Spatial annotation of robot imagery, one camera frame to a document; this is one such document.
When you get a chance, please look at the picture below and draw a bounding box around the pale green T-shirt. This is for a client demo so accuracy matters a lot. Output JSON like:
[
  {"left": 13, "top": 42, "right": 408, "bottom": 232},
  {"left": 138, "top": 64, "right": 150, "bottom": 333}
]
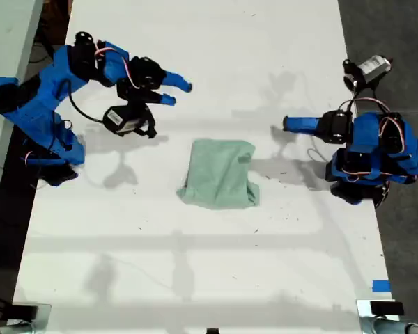
[{"left": 176, "top": 138, "right": 261, "bottom": 211}]

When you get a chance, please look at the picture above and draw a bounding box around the white side table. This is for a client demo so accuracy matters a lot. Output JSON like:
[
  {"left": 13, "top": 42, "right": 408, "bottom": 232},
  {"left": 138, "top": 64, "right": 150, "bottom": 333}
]
[{"left": 0, "top": 0, "right": 45, "bottom": 225}]

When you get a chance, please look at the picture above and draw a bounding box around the square blue tape piece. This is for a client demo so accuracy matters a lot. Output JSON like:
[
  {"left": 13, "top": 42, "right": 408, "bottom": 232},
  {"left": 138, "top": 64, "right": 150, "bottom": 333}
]
[{"left": 371, "top": 279, "right": 392, "bottom": 294}]

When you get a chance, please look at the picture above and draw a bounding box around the small black box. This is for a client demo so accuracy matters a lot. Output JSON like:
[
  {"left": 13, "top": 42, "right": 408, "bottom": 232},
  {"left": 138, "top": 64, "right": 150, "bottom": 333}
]
[
  {"left": 11, "top": 305, "right": 40, "bottom": 320},
  {"left": 369, "top": 301, "right": 405, "bottom": 317}
]

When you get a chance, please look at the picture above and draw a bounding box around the grey metal pipe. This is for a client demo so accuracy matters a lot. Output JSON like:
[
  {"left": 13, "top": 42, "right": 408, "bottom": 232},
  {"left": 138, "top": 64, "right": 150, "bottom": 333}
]
[
  {"left": 371, "top": 317, "right": 418, "bottom": 334},
  {"left": 0, "top": 321, "right": 36, "bottom": 334}
]

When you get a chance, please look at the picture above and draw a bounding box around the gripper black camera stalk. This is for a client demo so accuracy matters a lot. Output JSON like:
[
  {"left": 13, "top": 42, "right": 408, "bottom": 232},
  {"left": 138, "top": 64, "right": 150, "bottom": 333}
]
[
  {"left": 342, "top": 58, "right": 362, "bottom": 92},
  {"left": 125, "top": 100, "right": 158, "bottom": 139}
]

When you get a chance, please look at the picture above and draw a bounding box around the gripper black camera cable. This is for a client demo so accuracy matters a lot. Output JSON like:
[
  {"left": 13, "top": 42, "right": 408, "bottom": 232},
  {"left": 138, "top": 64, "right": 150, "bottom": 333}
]
[
  {"left": 68, "top": 79, "right": 106, "bottom": 124},
  {"left": 337, "top": 83, "right": 392, "bottom": 116}
]

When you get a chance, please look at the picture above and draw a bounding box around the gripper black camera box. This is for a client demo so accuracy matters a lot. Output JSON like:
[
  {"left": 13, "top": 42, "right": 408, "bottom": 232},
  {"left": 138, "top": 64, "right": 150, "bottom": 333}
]
[
  {"left": 102, "top": 104, "right": 144, "bottom": 137},
  {"left": 357, "top": 55, "right": 394, "bottom": 85}
]

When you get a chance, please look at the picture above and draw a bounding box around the black floor cable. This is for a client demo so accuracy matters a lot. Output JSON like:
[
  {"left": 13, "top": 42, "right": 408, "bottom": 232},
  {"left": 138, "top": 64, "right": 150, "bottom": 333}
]
[{"left": 29, "top": 40, "right": 62, "bottom": 70}]

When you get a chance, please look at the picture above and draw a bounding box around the metal table clamp bracket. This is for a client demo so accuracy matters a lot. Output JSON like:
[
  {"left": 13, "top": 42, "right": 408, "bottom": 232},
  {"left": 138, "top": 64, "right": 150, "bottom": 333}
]
[
  {"left": 355, "top": 299, "right": 402, "bottom": 334},
  {"left": 11, "top": 303, "right": 53, "bottom": 334}
]

